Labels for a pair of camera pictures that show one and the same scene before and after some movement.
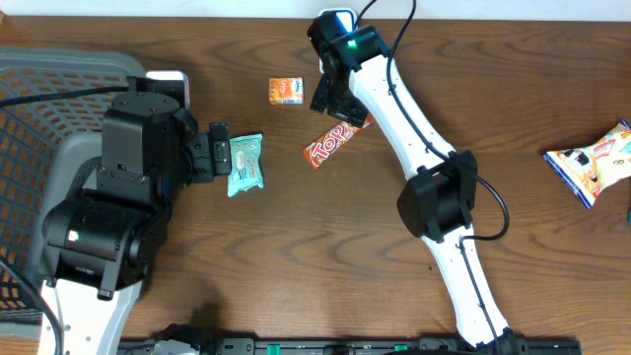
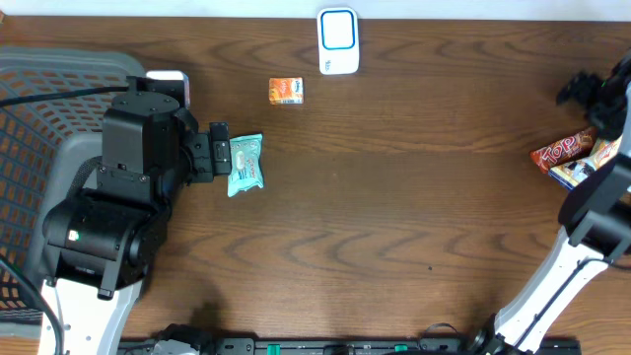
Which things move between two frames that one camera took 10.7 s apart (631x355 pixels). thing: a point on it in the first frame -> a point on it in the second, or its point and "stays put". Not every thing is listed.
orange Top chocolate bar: (330, 142) -> (570, 148)
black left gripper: (201, 170) stays put
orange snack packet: (283, 91) stays put
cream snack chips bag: (588, 170) stays put
